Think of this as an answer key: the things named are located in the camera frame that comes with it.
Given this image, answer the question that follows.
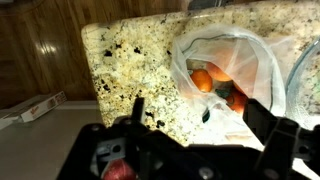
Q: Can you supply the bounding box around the clear glass bowl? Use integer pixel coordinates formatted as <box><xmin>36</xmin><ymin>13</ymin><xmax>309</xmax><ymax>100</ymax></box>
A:
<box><xmin>284</xmin><ymin>34</ymin><xmax>320</xmax><ymax>131</ymax></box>

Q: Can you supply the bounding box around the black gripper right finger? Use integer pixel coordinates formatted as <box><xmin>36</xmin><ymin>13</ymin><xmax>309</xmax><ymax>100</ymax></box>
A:
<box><xmin>242</xmin><ymin>98</ymin><xmax>320</xmax><ymax>180</ymax></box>

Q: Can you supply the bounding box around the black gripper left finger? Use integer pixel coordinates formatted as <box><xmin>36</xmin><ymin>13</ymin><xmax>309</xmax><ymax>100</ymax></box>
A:
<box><xmin>56</xmin><ymin>97</ymin><xmax>158</xmax><ymax>180</ymax></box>

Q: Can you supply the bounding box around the red tomato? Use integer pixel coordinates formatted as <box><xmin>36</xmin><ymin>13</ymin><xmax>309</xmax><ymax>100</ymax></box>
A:
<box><xmin>225</xmin><ymin>81</ymin><xmax>249</xmax><ymax>115</ymax></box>

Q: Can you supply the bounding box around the red round object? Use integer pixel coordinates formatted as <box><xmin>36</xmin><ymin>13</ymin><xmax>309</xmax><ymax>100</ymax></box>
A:
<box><xmin>101</xmin><ymin>158</ymin><xmax>138</xmax><ymax>180</ymax></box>

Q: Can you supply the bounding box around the white cardboard box red print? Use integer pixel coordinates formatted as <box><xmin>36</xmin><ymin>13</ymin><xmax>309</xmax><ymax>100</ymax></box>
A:
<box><xmin>19</xmin><ymin>90</ymin><xmax>68</xmax><ymax>124</ymax></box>

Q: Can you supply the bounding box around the tomato with green sticker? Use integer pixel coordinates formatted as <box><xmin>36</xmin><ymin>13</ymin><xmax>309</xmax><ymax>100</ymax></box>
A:
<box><xmin>189</xmin><ymin>68</ymin><xmax>214</xmax><ymax>93</ymax></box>

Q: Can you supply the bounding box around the white mesh produce bag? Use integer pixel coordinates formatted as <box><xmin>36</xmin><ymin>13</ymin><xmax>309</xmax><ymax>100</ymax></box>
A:
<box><xmin>169</xmin><ymin>23</ymin><xmax>301</xmax><ymax>151</ymax></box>

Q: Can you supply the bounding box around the translucent plastic bag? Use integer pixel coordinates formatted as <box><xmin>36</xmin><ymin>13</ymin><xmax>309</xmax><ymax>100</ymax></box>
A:
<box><xmin>181</xmin><ymin>33</ymin><xmax>278</xmax><ymax>124</ymax></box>

